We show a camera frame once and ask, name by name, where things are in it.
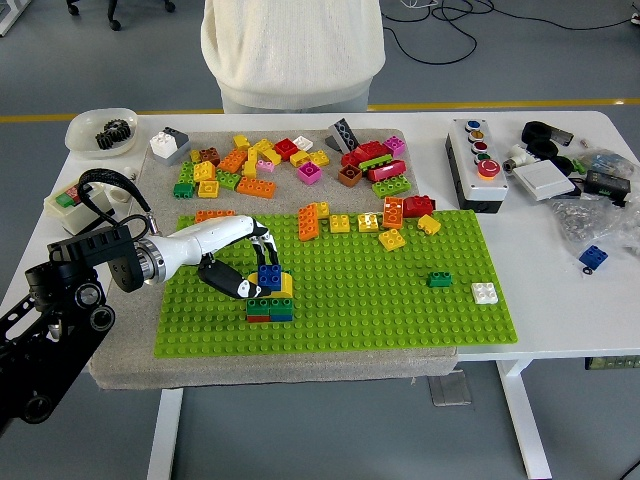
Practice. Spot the large red brick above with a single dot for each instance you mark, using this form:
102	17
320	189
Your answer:
367	150

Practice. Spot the blue flat brick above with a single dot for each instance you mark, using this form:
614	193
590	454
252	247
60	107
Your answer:
281	317

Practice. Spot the small dark green brick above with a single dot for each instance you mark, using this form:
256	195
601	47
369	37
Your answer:
439	279
183	191

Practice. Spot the white switch plate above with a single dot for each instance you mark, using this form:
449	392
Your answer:
544	181

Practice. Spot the clear bag of parts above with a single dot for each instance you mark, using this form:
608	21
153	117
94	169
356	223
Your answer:
607	161

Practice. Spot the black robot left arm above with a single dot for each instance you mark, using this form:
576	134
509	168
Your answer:
95	250

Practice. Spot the white bowl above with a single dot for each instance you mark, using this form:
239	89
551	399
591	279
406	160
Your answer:
82	132

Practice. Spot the blue square brick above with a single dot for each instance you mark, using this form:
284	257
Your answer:
270	274
594	256

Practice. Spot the white table leg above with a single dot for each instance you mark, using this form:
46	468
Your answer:
165	435
530	430

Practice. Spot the small green part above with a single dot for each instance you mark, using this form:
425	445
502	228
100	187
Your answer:
579	165

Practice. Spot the white pipe fitting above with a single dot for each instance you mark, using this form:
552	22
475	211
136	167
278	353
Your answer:
517	157

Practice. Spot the red long brick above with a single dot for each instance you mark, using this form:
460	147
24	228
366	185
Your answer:
386	171

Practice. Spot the white plastic tube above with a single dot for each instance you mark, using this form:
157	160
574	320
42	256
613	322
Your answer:
120	194

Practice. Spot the red flat brick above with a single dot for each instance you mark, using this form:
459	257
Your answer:
257	318

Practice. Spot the black office chair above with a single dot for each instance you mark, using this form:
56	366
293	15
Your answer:
115	24

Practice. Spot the grey-brown mat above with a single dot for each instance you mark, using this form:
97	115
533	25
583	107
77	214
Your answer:
300	375

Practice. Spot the small yellow brick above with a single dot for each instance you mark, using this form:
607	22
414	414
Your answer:
429	224
322	210
195	156
241	143

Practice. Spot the yellow narrow brick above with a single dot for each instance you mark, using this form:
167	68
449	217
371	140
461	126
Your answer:
250	165

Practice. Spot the white square brick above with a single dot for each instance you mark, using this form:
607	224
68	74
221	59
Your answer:
485	293
162	142

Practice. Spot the pink flat brick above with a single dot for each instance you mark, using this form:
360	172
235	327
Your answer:
265	167

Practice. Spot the grey patterned sloped brick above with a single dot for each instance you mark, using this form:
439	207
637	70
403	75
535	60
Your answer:
342	134

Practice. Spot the green studded baseplate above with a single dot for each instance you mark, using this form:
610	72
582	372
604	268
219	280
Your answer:
350	300

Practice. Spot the clear bag of screws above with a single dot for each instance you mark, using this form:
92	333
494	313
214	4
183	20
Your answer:
595	220

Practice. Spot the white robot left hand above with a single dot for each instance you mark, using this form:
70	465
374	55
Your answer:
210	235

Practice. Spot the brown square brick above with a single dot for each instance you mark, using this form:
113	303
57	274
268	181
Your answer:
349	175

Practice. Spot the person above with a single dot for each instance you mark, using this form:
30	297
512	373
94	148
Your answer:
295	50

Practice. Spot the beige switch box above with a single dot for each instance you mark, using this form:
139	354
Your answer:
60	210

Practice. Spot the red square brick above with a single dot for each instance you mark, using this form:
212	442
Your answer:
285	149

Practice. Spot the lime flat brick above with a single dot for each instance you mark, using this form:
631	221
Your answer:
375	162

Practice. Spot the grey black block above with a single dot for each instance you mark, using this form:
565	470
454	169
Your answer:
562	136

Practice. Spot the black power adapter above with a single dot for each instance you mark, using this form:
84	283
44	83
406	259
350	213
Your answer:
607	185

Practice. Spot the yellow square brick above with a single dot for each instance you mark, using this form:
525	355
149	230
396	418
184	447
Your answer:
208	189
391	240
340	223
204	172
369	222

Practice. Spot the grey button control box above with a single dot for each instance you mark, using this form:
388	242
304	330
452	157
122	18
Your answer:
475	175

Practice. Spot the black gear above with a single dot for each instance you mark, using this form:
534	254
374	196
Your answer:
105	141
119	130

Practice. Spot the dark green long brick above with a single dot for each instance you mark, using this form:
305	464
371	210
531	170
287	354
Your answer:
282	305
258	306

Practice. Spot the white furniture frame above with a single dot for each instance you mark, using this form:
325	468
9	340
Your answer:
10	20

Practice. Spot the orange long brick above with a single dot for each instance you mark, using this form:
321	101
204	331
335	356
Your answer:
308	221
210	215
393	212
256	188

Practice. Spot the table control panel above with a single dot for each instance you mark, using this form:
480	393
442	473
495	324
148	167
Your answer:
612	363

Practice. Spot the lime long brick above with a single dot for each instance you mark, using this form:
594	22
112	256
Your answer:
392	187
186	173

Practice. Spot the yellow curved brick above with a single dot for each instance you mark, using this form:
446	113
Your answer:
286	285

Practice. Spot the magenta square brick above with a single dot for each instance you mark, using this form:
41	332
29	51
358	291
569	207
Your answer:
311	174

